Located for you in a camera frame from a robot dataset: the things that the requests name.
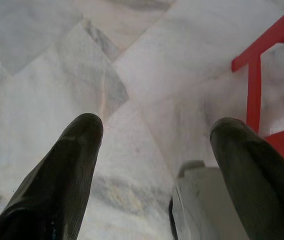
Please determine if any red plastic stool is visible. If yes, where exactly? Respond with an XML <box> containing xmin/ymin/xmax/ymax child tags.
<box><xmin>231</xmin><ymin>0</ymin><xmax>284</xmax><ymax>175</ymax></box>

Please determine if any light grey robot leg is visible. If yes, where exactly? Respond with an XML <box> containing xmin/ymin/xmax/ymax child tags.
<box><xmin>168</xmin><ymin>159</ymin><xmax>249</xmax><ymax>240</ymax></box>

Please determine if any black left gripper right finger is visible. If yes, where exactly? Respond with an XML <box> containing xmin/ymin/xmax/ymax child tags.
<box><xmin>209</xmin><ymin>117</ymin><xmax>284</xmax><ymax>240</ymax></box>

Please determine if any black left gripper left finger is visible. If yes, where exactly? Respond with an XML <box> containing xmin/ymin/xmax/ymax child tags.
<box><xmin>0</xmin><ymin>112</ymin><xmax>105</xmax><ymax>240</ymax></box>

